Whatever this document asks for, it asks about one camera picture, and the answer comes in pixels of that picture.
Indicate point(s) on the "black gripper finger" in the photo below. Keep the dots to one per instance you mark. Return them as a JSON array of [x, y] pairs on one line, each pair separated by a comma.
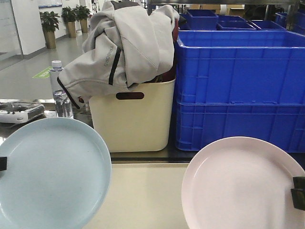
[[3, 163], [298, 192]]

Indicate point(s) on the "light blue plate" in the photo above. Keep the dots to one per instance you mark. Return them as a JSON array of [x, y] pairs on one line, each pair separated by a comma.
[[58, 175]]

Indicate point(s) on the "pink plate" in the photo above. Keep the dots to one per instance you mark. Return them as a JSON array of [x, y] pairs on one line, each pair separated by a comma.
[[241, 183]]

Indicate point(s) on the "cream serving tray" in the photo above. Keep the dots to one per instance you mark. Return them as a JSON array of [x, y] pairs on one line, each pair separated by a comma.
[[143, 196]]

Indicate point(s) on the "white grey remote controller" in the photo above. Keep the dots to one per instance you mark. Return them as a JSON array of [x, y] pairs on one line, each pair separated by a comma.
[[20, 112]]

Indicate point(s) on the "clear water bottle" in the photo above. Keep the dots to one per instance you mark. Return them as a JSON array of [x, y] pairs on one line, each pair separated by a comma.
[[63, 106]]

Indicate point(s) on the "large blue crate bottom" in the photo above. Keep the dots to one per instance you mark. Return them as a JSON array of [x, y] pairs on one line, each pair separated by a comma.
[[198, 125]]

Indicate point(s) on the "large blue crate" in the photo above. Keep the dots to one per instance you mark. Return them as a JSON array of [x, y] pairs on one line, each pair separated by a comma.
[[198, 125], [240, 67]]

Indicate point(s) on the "large blue crate top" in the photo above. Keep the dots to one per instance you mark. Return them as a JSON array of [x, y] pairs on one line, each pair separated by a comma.
[[240, 67]]

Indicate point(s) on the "cream plastic storage bin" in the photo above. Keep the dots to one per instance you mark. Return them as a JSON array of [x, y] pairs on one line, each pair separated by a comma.
[[137, 121]]

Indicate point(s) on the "potted plant left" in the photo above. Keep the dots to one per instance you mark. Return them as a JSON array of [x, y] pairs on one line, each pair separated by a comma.
[[50, 23]]

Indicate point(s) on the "potted plant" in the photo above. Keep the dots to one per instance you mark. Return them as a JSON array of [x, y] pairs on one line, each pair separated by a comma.
[[82, 15], [69, 17], [50, 23]]

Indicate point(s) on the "potted plant middle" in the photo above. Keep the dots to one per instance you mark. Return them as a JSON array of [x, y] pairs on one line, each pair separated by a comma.
[[69, 17]]

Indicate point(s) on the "potted plant right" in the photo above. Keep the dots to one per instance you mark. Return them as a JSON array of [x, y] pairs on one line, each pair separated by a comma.
[[82, 15]]

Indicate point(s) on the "grey jacket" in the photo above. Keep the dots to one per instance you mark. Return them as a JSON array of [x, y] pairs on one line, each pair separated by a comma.
[[125, 47]]

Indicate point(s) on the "small blue bin right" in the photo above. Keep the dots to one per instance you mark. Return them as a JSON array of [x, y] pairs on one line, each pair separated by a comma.
[[267, 25]]

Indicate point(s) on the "small blue bin low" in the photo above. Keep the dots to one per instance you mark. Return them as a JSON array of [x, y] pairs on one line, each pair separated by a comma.
[[234, 26]]

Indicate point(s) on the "small blue bin tall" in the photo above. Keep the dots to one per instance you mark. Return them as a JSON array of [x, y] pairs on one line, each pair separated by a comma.
[[202, 19]]

